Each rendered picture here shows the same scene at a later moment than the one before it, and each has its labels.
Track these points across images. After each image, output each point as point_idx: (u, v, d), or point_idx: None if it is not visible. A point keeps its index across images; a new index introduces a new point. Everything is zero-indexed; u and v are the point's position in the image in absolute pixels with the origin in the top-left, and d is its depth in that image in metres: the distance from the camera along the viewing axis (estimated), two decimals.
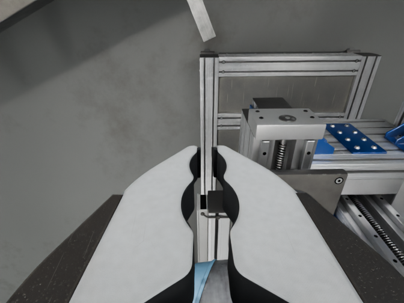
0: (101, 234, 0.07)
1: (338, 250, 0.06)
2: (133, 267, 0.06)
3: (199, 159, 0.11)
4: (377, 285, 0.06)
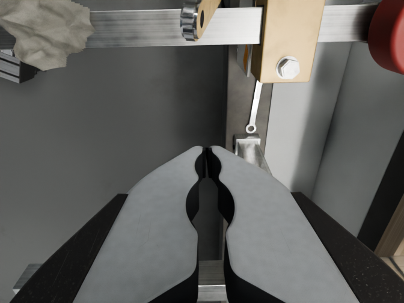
0: (106, 233, 0.07)
1: (333, 249, 0.06)
2: (137, 267, 0.06)
3: (204, 160, 0.11)
4: (372, 282, 0.06)
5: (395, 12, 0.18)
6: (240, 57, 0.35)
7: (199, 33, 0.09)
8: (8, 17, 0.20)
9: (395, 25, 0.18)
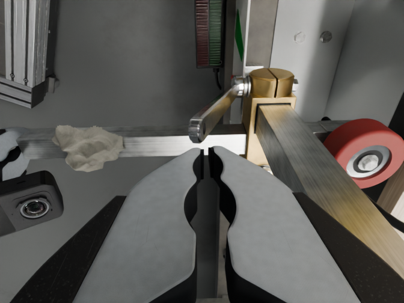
0: (104, 235, 0.07)
1: (335, 250, 0.06)
2: (136, 269, 0.06)
3: (202, 161, 0.11)
4: (374, 284, 0.06)
5: (333, 154, 0.27)
6: None
7: (202, 138, 0.12)
8: (67, 148, 0.28)
9: None
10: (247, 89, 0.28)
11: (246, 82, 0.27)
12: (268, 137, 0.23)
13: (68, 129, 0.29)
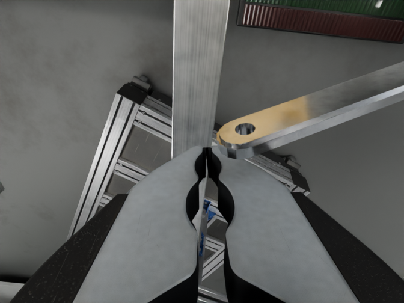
0: (106, 233, 0.07)
1: (333, 249, 0.06)
2: (137, 267, 0.06)
3: (204, 160, 0.11)
4: (372, 282, 0.06)
5: None
6: None
7: (240, 139, 0.07)
8: None
9: None
10: None
11: None
12: None
13: None
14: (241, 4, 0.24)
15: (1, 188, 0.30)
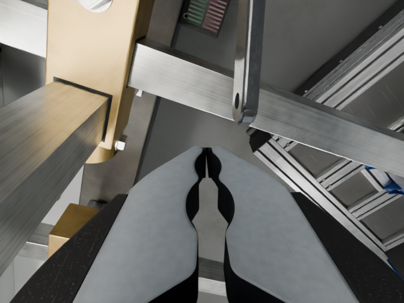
0: (106, 233, 0.07)
1: (333, 249, 0.06)
2: (137, 267, 0.06)
3: (204, 160, 0.11)
4: (372, 282, 0.06)
5: None
6: None
7: (239, 110, 0.09)
8: None
9: None
10: None
11: None
12: None
13: None
14: (201, 30, 0.27)
15: None
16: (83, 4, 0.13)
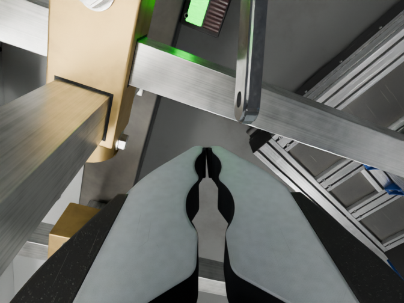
0: (106, 233, 0.07)
1: (333, 249, 0.06)
2: (137, 267, 0.06)
3: (204, 160, 0.11)
4: (372, 282, 0.06)
5: None
6: None
7: (241, 108, 0.09)
8: None
9: None
10: None
11: None
12: None
13: None
14: (202, 30, 0.27)
15: None
16: (85, 3, 0.13)
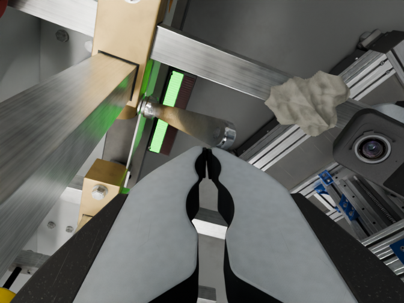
0: (106, 233, 0.07)
1: (333, 250, 0.06)
2: (137, 267, 0.06)
3: (204, 160, 0.11)
4: (371, 284, 0.06)
5: None
6: None
7: (222, 126, 0.11)
8: (323, 124, 0.25)
9: None
10: (142, 101, 0.27)
11: (141, 110, 0.27)
12: (117, 107, 0.19)
13: (308, 130, 0.27)
14: (159, 154, 0.48)
15: (213, 289, 0.57)
16: (97, 199, 0.34)
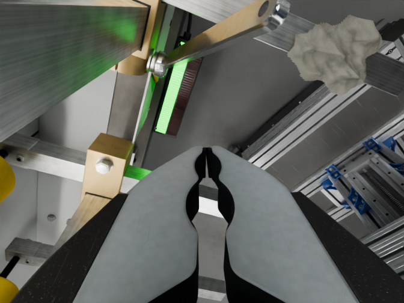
0: (106, 233, 0.07)
1: (333, 249, 0.06)
2: (137, 267, 0.06)
3: (204, 160, 0.11)
4: (372, 282, 0.06)
5: None
6: None
7: None
8: (353, 76, 0.23)
9: None
10: (152, 56, 0.24)
11: (151, 66, 0.24)
12: (128, 41, 0.17)
13: (334, 88, 0.25)
14: (166, 134, 0.45)
15: (222, 281, 0.54)
16: (101, 172, 0.31)
